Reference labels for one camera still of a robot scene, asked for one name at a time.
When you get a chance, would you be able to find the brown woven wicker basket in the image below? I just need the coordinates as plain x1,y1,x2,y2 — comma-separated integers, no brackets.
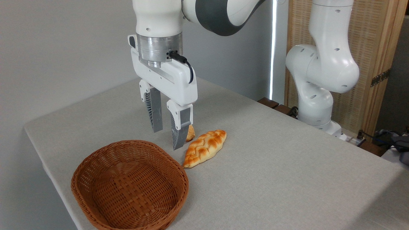
71,140,189,230

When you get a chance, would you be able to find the long braided bread loaf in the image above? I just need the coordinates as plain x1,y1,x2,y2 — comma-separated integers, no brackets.
183,129,228,169

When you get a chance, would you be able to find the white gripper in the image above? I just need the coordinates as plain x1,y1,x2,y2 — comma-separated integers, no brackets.
128,34,198,151

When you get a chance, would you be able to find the dark bundle of cables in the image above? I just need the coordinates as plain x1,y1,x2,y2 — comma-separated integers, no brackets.
364,127,409,166

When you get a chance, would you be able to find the wooden woven folding screen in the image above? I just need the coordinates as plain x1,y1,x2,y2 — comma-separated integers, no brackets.
284,0,408,136

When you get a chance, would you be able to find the metal screen hinge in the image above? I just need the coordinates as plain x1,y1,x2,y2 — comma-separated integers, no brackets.
370,68,391,88

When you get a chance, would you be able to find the brown wooden board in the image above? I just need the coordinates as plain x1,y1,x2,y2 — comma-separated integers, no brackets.
357,141,389,157

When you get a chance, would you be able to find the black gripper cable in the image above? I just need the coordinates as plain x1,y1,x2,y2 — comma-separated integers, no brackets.
168,50,194,84

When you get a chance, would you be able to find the white power strip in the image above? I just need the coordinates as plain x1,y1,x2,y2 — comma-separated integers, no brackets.
341,133,367,147

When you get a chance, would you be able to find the dark brown wooden block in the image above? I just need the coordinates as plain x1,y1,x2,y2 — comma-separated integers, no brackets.
257,97,280,109
274,104,293,116

